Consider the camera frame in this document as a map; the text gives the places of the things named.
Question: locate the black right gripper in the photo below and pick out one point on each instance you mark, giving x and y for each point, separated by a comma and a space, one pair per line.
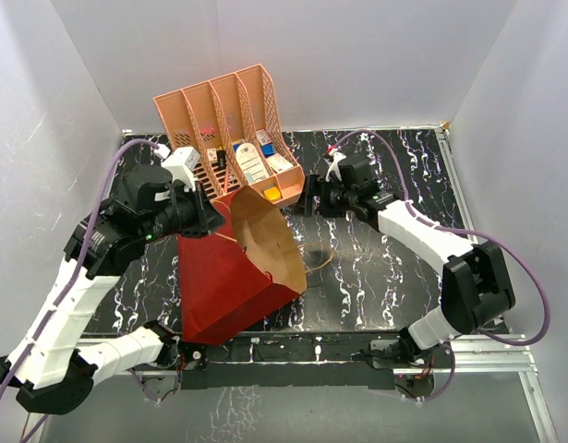
318, 186

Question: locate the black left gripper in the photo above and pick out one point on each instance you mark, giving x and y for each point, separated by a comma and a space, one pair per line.
207, 217

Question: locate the red brown paper bag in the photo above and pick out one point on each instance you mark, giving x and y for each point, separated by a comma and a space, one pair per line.
248, 269

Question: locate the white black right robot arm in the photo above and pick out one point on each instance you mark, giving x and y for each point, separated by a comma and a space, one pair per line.
475, 283

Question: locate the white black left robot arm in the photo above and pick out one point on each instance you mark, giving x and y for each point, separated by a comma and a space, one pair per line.
51, 372

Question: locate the yellow box in organizer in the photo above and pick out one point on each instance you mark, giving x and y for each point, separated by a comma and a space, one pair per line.
272, 193

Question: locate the white small box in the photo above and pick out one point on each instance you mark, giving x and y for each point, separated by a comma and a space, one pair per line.
279, 163

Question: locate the blue small box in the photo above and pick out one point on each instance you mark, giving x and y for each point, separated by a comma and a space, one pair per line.
268, 150

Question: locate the white label card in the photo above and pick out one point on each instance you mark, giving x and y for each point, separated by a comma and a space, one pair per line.
250, 162

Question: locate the black marker in organizer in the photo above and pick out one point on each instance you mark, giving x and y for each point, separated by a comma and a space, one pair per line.
221, 158

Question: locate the pink plastic desk organizer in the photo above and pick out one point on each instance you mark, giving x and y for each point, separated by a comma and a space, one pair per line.
224, 112

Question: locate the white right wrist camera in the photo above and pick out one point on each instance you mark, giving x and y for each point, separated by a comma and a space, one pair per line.
333, 157

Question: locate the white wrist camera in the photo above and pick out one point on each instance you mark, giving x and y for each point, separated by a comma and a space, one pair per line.
333, 157
181, 164

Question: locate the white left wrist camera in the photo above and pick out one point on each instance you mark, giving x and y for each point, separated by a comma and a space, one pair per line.
181, 164

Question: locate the black mounting base rail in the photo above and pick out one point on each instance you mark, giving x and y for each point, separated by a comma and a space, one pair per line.
308, 359

